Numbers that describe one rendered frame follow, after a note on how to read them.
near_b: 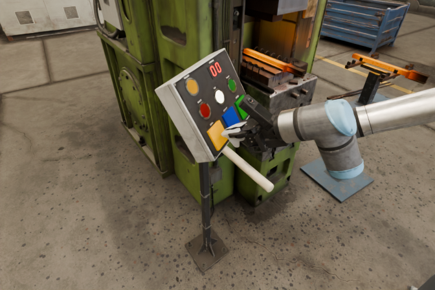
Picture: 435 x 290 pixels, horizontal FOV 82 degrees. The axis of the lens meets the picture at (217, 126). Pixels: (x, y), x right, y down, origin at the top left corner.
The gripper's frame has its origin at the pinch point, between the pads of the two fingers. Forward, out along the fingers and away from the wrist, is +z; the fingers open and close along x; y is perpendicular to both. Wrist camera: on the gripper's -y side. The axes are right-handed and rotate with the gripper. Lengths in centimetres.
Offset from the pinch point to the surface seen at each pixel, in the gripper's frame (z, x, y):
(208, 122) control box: 3.0, -1.2, -5.0
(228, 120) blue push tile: 2.3, 7.6, -0.4
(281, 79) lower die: 3, 64, 8
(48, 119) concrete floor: 255, 52, -28
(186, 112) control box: 3.7, -7.1, -11.9
